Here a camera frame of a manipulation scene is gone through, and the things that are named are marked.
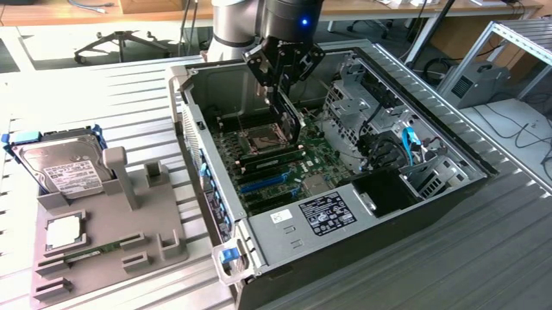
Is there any black office chair base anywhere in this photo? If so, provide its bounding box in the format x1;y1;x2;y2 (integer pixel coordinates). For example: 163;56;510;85
73;28;171;65

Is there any blue cable on desk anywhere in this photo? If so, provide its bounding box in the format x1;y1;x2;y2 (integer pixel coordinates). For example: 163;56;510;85
67;0;115;14

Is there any white sticker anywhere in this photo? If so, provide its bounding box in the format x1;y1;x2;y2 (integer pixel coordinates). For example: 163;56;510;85
269;209;293;224

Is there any green motherboard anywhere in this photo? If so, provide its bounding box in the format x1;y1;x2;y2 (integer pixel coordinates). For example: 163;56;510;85
210;105;361;217

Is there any grey parts rack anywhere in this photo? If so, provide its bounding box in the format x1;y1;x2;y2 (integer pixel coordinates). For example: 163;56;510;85
28;145;191;310

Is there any black wire bundle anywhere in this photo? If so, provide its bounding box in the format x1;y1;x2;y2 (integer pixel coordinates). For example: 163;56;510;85
357;132;407;172

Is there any installed black RAM stick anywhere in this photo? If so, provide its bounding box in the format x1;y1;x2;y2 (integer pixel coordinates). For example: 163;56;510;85
237;145;306;175

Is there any green RAM stick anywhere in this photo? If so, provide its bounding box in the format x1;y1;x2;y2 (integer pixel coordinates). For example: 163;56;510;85
64;242;123;263

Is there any silver CPU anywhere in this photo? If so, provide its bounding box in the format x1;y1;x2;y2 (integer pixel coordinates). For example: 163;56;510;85
46;216;87;250

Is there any black power supply label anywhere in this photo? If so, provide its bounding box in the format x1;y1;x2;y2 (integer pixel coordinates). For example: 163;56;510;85
298;191;359;237

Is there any grey machine box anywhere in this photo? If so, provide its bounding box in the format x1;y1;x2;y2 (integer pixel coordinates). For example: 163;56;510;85
448;60;514;110

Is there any CPU socket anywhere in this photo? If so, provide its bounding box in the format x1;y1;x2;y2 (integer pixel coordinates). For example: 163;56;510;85
244;127;281;153

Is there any metal drive cage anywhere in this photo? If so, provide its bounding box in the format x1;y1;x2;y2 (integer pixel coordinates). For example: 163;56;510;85
322;59;417;138

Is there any black graphics card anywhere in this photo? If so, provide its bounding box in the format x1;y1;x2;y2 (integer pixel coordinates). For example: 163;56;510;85
258;83;308;153

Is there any brown box on desk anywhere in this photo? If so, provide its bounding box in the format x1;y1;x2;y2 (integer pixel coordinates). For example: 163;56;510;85
122;0;182;14

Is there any wooden desk with white legs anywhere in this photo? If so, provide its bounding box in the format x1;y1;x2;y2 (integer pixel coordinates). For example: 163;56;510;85
321;0;546;23

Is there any silver hard disk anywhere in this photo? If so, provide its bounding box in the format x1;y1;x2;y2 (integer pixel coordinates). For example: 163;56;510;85
11;134;109;200

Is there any metal disk bay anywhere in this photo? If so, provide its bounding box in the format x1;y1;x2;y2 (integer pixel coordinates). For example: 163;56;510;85
399;154;469;202

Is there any coiled black cable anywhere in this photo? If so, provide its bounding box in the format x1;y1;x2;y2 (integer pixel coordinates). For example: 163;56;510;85
424;57;453;82

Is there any blue SATA wire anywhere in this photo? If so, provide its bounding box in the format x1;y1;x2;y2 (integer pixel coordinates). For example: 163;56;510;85
400;127;423;167

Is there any thin black cable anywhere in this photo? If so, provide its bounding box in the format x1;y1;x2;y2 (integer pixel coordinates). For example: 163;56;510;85
472;103;552;150

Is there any open grey PC case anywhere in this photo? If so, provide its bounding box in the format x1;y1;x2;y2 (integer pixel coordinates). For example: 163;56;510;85
166;38;500;310

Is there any aluminium profile frame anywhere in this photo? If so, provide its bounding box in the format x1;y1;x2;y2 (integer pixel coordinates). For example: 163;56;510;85
435;18;552;101

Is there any long wooden desk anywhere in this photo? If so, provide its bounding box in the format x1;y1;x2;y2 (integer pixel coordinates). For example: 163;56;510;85
0;0;216;27

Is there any blue disk caddy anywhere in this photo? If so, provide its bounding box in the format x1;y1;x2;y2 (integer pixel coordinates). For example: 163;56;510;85
0;124;109;194

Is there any small black chair base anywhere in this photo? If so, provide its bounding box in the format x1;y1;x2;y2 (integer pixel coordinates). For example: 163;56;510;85
346;18;395;40

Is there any long blue expansion slot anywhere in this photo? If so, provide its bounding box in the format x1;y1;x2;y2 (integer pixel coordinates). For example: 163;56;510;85
240;171;290;194

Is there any silver chipset heatsink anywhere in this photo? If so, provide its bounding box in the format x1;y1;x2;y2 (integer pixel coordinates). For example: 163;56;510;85
301;176;334;197

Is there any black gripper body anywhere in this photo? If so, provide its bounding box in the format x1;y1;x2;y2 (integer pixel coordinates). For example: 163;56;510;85
261;0;324;77

